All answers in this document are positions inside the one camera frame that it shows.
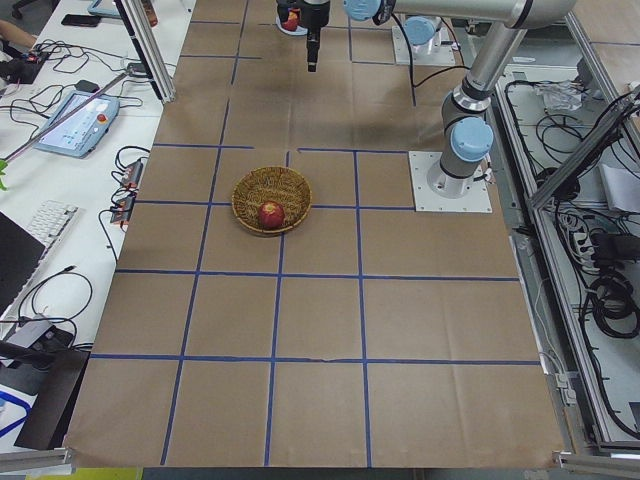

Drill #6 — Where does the yellow-red apple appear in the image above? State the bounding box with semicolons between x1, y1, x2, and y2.
281;10;299;32

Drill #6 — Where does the light blue plate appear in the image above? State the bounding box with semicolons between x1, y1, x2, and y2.
276;15;307;36

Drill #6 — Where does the woven wicker basket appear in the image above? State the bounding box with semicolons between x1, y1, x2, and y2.
231;166;312;236

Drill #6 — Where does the red apple in basket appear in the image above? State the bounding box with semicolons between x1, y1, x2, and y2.
258;201;286;230

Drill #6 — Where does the silver rod tool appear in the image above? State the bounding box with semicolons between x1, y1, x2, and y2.
1;72;128;170

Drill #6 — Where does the black smartphone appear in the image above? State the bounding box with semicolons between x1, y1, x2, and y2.
61;14;101;28

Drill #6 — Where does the blue teach pendant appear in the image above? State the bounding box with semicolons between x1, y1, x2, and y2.
34;95;120;158

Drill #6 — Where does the brown paper table cover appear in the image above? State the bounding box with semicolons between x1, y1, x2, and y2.
65;1;565;468

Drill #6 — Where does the white keyboard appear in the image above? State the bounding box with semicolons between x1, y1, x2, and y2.
26;200;79;255

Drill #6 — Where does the black laptop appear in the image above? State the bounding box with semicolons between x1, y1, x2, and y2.
0;214;45;313

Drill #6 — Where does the aluminium frame post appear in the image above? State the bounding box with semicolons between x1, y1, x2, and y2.
115;0;176;104

